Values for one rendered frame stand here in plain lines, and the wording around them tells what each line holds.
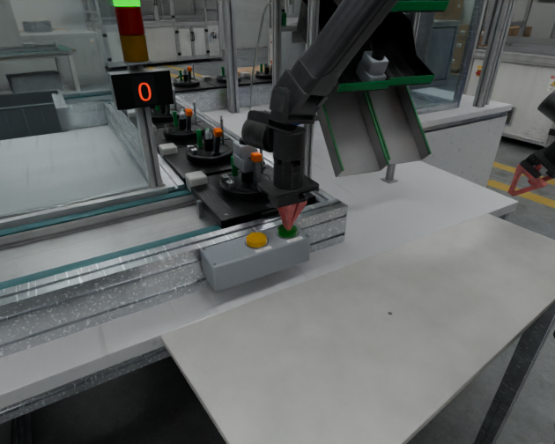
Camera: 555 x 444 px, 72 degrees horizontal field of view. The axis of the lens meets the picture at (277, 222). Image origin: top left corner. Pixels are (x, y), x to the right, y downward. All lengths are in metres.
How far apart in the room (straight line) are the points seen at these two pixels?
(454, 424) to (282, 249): 1.18
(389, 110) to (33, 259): 0.95
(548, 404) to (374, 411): 1.39
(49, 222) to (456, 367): 0.86
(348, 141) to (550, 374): 1.44
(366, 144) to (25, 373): 0.87
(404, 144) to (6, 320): 0.97
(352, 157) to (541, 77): 3.87
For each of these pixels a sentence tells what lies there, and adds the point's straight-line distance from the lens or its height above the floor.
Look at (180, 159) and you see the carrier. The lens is 1.16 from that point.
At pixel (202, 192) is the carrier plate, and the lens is 0.95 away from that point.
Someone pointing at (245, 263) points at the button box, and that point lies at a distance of 0.73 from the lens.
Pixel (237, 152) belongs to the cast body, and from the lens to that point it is 0.91.
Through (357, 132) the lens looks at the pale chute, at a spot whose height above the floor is 1.07.
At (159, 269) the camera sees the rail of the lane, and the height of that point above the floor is 0.94.
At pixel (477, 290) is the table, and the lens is 0.90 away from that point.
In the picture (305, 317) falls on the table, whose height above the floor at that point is 0.86.
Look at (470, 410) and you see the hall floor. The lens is 1.81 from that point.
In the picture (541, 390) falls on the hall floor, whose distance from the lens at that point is 2.01.
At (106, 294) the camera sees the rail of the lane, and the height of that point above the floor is 0.92.
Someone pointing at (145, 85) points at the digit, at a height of 1.21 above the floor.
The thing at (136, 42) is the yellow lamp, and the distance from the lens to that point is 0.90.
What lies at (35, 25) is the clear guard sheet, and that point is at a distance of 0.94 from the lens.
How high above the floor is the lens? 1.37
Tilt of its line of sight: 30 degrees down
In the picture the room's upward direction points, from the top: straight up
